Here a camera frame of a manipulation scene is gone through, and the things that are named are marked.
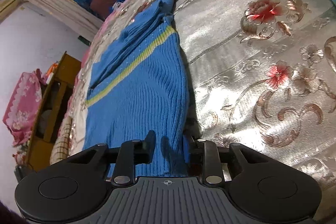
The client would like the blue knit sweater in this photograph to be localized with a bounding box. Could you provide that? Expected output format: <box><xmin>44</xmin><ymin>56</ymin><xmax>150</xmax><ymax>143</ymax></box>
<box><xmin>84</xmin><ymin>0</ymin><xmax>189</xmax><ymax>177</ymax></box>

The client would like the checked beige pillow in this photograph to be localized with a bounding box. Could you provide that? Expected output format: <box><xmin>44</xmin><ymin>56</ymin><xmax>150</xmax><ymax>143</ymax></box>
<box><xmin>50</xmin><ymin>116</ymin><xmax>72</xmax><ymax>165</ymax></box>

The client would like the wooden side desk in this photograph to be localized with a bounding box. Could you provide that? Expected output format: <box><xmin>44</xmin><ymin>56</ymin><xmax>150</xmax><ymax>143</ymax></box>
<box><xmin>25</xmin><ymin>53</ymin><xmax>81</xmax><ymax>171</ymax></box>

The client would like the pink floral bag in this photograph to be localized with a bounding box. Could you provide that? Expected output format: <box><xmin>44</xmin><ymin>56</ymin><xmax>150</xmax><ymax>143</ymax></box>
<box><xmin>2</xmin><ymin>69</ymin><xmax>46</xmax><ymax>147</ymax></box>

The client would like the green bottle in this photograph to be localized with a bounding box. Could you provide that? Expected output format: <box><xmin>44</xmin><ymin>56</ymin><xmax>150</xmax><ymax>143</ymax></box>
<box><xmin>78</xmin><ymin>36</ymin><xmax>91</xmax><ymax>46</ymax></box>

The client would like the floral satin bedspread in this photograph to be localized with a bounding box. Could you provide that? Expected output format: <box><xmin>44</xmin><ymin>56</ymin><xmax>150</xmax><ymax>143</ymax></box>
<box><xmin>69</xmin><ymin>0</ymin><xmax>335</xmax><ymax>223</ymax></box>

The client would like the blue plastic bag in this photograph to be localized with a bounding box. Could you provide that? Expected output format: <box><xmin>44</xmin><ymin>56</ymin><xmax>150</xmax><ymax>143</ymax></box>
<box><xmin>73</xmin><ymin>0</ymin><xmax>95</xmax><ymax>14</ymax></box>

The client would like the left beige curtain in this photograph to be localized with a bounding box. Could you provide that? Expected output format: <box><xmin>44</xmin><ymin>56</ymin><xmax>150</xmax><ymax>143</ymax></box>
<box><xmin>26</xmin><ymin>0</ymin><xmax>103</xmax><ymax>41</ymax></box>

